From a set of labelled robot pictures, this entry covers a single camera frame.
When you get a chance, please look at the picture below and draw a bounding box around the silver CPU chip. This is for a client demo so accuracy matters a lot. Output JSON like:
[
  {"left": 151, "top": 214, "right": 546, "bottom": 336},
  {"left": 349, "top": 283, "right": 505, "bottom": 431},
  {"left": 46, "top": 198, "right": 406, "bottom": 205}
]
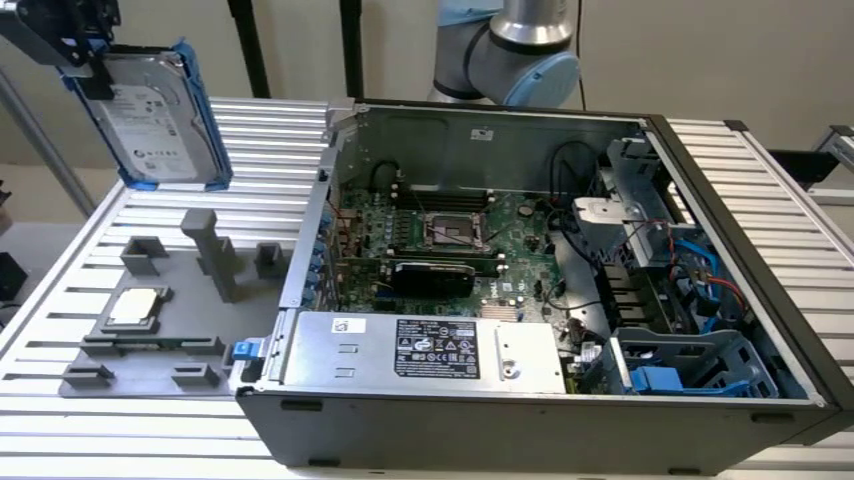
[{"left": 106, "top": 288, "right": 166, "bottom": 326}]

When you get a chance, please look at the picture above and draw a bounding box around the hard disk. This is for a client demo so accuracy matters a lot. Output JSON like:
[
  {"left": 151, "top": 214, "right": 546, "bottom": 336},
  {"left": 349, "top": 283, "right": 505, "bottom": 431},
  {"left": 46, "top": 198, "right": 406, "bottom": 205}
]
[{"left": 56, "top": 37, "right": 235, "bottom": 193}]

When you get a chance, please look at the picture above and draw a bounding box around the short black looped wire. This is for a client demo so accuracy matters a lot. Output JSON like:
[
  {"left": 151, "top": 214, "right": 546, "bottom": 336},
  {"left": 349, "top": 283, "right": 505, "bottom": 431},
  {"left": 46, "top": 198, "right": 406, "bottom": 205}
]
[{"left": 371, "top": 159, "right": 403, "bottom": 190}]

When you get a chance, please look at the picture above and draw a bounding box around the blue disk carrier handle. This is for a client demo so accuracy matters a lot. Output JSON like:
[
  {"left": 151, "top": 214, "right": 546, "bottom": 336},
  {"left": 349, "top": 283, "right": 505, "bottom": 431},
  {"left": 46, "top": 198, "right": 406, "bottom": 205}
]
[{"left": 630, "top": 367, "right": 686, "bottom": 394}]

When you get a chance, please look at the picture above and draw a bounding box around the blue wire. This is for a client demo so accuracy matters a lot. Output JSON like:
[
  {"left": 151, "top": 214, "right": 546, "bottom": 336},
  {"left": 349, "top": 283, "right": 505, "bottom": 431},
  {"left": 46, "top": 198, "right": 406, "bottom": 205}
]
[{"left": 672, "top": 238, "right": 721, "bottom": 332}]

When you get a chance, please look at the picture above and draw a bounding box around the red wire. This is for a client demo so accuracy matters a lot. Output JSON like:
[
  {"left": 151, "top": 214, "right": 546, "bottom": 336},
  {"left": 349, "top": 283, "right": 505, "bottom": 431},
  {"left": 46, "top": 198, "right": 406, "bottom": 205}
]
[{"left": 708, "top": 276, "right": 750, "bottom": 314}]

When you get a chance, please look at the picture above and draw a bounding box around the CPU socket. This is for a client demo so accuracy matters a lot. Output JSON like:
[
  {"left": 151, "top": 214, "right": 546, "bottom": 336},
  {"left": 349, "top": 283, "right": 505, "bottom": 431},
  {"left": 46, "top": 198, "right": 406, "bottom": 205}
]
[{"left": 417, "top": 209, "right": 495, "bottom": 249}]

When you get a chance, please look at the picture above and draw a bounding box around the black graphics card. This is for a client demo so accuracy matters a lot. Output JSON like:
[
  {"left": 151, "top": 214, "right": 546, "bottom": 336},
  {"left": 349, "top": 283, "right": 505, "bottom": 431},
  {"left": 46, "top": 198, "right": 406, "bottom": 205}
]
[{"left": 390, "top": 259, "right": 477, "bottom": 300}]

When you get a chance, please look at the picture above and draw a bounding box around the black stand pole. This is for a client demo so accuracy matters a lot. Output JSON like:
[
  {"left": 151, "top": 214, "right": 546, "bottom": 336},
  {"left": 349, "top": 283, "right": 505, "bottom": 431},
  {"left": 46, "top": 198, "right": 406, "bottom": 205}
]
[
  {"left": 338, "top": 0, "right": 366, "bottom": 100},
  {"left": 226, "top": 0, "right": 273, "bottom": 99}
]

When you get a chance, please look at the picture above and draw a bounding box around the silver drive bay bracket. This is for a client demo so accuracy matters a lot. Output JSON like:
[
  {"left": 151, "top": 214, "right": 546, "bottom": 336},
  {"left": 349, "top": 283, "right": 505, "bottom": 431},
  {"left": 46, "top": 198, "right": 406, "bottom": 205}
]
[{"left": 571, "top": 196, "right": 634, "bottom": 237}]

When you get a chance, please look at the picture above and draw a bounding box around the black box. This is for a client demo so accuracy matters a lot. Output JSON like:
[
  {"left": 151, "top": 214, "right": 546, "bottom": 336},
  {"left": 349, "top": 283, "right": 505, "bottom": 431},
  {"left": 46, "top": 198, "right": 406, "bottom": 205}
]
[{"left": 0, "top": 252, "right": 30, "bottom": 302}]

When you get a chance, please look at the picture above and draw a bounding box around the aluminium profile frame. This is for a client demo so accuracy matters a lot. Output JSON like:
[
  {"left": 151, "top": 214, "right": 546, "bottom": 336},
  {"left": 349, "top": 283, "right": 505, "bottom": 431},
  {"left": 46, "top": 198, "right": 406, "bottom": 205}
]
[{"left": 808, "top": 124, "right": 854, "bottom": 204}]

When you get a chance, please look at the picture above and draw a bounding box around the green motherboard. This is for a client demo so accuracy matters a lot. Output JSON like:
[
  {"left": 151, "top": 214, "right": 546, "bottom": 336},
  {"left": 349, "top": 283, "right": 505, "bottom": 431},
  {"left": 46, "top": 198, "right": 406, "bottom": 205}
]
[{"left": 330, "top": 187, "right": 569, "bottom": 321}]

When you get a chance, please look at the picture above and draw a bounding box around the open black PC case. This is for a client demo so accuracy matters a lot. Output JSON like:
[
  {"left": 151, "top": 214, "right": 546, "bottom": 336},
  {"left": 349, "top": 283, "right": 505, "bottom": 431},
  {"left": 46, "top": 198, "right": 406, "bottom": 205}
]
[{"left": 232, "top": 97, "right": 846, "bottom": 469}]

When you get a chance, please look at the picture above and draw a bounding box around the thin black cable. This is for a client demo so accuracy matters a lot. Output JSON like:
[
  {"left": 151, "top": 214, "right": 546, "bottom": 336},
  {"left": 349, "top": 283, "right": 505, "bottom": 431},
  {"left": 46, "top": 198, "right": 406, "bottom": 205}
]
[{"left": 577, "top": 0, "right": 591, "bottom": 109}]

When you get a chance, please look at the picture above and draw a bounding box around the grey parts rack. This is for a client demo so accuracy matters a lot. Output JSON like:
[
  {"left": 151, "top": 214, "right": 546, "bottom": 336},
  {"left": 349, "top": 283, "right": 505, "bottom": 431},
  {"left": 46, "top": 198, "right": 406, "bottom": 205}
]
[{"left": 58, "top": 208, "right": 299, "bottom": 400}]

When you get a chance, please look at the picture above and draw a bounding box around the aluminium frame bar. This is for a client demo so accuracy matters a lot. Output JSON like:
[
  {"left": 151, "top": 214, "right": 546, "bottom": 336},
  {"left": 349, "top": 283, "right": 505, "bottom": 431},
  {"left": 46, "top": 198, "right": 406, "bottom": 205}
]
[{"left": 0, "top": 67, "right": 96, "bottom": 217}]

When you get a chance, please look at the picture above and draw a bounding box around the silver power supply unit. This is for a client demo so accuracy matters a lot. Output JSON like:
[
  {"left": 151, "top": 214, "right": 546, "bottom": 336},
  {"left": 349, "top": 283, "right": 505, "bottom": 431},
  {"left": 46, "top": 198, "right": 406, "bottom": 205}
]
[{"left": 278, "top": 310, "right": 569, "bottom": 396}]

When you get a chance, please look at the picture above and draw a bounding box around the grey disk bay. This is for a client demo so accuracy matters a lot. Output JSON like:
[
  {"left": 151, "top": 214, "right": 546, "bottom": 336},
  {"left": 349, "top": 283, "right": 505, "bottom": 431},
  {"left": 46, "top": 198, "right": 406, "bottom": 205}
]
[{"left": 610, "top": 327, "right": 782, "bottom": 399}]

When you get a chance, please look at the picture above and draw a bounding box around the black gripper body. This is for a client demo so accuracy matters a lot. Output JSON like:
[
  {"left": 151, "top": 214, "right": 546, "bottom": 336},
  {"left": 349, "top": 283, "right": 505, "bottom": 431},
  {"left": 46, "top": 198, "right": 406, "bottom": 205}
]
[{"left": 64, "top": 0, "right": 126, "bottom": 55}]

